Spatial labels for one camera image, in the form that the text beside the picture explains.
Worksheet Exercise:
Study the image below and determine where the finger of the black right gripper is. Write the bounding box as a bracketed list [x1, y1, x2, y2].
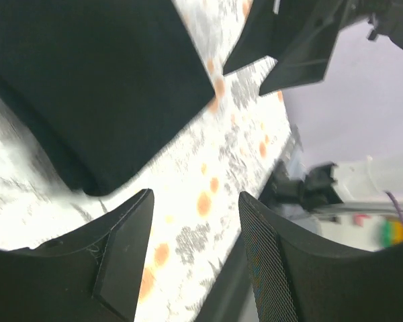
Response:
[223, 0, 309, 74]

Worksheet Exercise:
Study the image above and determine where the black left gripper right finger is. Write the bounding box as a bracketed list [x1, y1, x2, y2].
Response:
[238, 192, 403, 322]

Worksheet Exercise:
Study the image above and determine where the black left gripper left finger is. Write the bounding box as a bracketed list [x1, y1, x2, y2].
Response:
[0, 189, 154, 322]

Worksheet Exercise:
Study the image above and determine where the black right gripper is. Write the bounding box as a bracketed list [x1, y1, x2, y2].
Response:
[259, 0, 403, 95]

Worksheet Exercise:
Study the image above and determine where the black t shirt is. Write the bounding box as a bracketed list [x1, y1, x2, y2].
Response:
[0, 1, 214, 197]

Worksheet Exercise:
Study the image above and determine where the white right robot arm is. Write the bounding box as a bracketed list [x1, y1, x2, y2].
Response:
[224, 1, 403, 229]

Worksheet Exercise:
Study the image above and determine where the floral table mat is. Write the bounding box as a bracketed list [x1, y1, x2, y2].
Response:
[0, 1, 290, 321]

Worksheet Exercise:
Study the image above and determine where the aluminium frame rail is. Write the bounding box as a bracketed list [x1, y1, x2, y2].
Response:
[195, 235, 251, 322]

